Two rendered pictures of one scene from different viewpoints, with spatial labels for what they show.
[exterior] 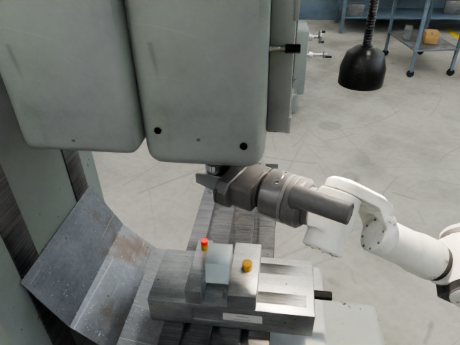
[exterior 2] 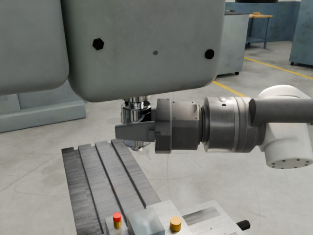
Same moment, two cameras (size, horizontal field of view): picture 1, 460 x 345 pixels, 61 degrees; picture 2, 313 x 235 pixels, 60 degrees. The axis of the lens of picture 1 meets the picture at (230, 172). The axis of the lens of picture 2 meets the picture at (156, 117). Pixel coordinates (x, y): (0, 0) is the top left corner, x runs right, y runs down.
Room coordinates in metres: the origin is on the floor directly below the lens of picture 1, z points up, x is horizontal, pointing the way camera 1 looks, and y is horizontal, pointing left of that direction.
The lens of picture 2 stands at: (0.26, 0.20, 1.43)
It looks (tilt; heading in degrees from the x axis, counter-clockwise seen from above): 25 degrees down; 329
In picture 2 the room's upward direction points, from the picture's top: straight up
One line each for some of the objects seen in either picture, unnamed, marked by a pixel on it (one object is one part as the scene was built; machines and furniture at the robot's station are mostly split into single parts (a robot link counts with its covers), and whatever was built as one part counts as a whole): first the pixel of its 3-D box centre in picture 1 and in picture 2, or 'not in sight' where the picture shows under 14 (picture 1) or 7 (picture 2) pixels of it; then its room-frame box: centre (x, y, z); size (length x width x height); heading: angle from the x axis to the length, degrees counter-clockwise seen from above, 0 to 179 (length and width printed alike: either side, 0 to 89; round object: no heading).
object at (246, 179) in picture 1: (259, 189); (193, 125); (0.56, -0.05, 1.23); 0.13 x 0.12 x 0.10; 147
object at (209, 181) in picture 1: (208, 183); (135, 133); (0.59, 0.04, 1.23); 0.06 x 0.02 x 0.03; 57
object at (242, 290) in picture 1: (245, 274); (172, 235); (0.58, -0.03, 1.00); 0.15 x 0.06 x 0.04; 171
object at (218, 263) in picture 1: (219, 263); (145, 233); (0.58, 0.03, 1.02); 0.06 x 0.05 x 0.06; 171
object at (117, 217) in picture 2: (204, 244); (117, 219); (0.64, 0.06, 1.03); 0.02 x 0.02 x 0.03
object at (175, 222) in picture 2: (247, 265); (175, 224); (0.57, -0.03, 1.03); 0.02 x 0.02 x 0.02
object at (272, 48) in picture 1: (279, 48); not in sight; (0.57, -0.08, 1.48); 0.06 x 0.01 x 0.01; 82
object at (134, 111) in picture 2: (217, 161); (136, 107); (0.61, 0.02, 1.26); 0.05 x 0.05 x 0.01
